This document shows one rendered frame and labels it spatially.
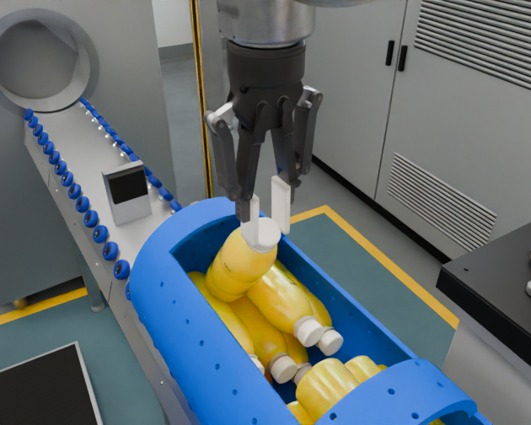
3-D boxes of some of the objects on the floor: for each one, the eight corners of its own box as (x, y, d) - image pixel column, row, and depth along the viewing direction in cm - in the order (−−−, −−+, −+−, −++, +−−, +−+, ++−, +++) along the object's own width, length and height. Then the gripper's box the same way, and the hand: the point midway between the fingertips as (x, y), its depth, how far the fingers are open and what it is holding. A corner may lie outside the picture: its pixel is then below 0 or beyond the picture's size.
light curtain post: (231, 340, 208) (200, -144, 108) (238, 349, 204) (211, -145, 104) (218, 346, 205) (175, -144, 106) (226, 356, 201) (187, -145, 102)
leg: (102, 301, 227) (71, 191, 190) (106, 309, 223) (74, 198, 186) (90, 306, 224) (56, 196, 187) (93, 314, 220) (59, 203, 183)
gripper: (311, 15, 50) (300, 199, 64) (167, 40, 43) (190, 242, 57) (359, 31, 45) (336, 227, 59) (206, 63, 38) (221, 278, 52)
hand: (265, 212), depth 56 cm, fingers closed on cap, 4 cm apart
